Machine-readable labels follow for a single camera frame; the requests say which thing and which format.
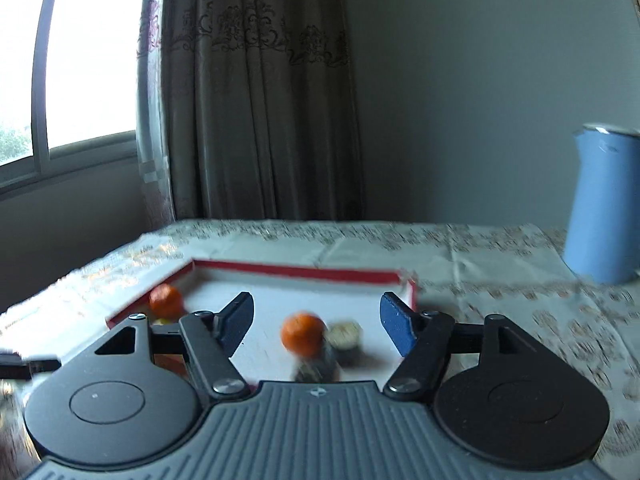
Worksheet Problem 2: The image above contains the brown patterned curtain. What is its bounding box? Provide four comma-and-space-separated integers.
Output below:
160, 0, 363, 222

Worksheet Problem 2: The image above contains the window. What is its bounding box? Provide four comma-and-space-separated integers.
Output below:
0, 0, 151, 187

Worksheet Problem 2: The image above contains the light blue electric kettle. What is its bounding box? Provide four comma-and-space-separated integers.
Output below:
561, 122, 640, 285

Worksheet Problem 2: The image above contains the sheer white curtain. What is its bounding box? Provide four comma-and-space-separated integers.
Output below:
135, 0, 177, 224

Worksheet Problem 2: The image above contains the large orange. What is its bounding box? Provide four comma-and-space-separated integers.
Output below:
280, 312, 326, 358

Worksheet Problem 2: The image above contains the small orange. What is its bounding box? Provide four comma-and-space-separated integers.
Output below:
149, 284, 185, 320

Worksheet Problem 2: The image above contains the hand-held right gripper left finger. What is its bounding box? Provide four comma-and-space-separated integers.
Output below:
92, 291, 255, 402

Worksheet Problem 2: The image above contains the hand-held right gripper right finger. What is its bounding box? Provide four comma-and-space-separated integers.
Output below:
379, 291, 546, 404

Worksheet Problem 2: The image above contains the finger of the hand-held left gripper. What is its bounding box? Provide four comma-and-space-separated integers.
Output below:
0, 352, 62, 381

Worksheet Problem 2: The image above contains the red cardboard tray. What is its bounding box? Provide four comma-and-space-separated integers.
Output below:
106, 258, 418, 396

